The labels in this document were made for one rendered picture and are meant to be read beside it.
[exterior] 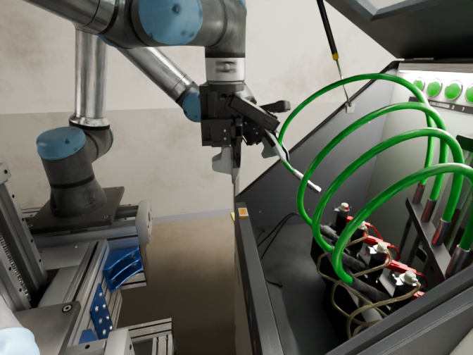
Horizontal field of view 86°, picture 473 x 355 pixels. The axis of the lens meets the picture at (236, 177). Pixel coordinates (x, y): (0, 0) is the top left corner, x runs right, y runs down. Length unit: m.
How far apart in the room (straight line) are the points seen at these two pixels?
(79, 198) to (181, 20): 0.61
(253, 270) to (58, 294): 0.47
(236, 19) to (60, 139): 0.55
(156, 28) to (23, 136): 2.20
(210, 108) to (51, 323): 0.47
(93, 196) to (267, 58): 1.84
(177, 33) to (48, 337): 0.51
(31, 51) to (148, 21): 2.02
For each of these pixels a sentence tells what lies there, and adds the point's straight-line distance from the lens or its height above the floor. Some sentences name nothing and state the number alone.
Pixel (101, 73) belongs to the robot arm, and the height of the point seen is 1.41.
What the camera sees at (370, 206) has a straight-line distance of 0.42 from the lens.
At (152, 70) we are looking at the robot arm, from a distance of 0.70.
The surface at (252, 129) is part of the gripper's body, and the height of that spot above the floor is 1.27.
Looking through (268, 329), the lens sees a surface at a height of 0.95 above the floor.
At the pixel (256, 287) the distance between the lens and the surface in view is 0.67.
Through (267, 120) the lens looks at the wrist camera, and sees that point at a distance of 0.52.
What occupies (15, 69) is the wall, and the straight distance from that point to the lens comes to 2.46.
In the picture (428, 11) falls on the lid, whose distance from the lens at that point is 0.79.
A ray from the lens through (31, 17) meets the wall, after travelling 2.40.
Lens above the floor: 1.44
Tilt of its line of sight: 24 degrees down
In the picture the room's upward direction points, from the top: straight up
